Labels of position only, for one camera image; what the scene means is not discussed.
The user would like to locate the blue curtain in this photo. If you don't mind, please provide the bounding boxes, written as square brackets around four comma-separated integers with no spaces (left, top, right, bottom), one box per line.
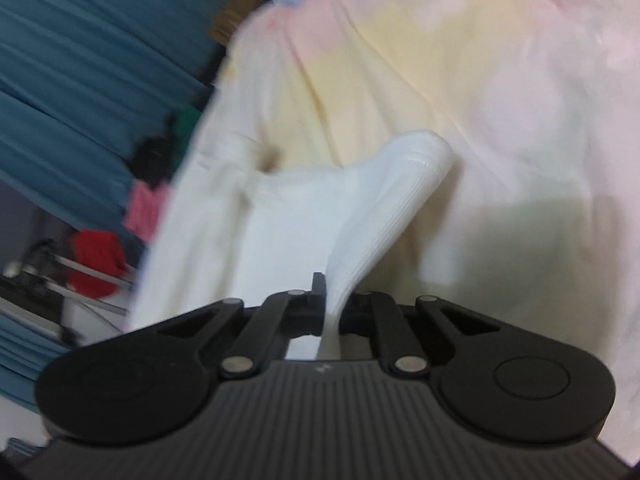
[0,310,68,408]
[0,0,262,241]

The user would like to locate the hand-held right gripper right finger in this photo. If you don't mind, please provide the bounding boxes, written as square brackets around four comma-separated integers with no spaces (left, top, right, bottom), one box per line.
[339,290,502,377]

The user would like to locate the pink cloth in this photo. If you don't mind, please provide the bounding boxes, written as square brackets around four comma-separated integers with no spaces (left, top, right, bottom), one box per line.
[123,182,174,244]

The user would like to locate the green cloth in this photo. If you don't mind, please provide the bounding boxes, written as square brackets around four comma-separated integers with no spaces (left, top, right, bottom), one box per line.
[172,107,207,142]

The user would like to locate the red cloth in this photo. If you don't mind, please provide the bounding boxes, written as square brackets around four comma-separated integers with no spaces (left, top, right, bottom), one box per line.
[69,229,129,298]

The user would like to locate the pastel rainbow bed sheet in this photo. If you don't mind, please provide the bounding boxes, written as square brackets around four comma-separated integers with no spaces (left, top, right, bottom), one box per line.
[200,0,640,466]

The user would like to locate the white pants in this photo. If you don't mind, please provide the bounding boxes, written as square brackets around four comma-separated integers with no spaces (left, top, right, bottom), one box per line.
[127,130,457,362]

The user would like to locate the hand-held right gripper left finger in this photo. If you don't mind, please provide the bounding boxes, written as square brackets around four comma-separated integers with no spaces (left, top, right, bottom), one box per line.
[150,272,327,379]

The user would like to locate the pile of dark clothes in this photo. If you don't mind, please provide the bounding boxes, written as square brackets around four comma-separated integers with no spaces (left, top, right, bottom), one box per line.
[127,136,177,187]

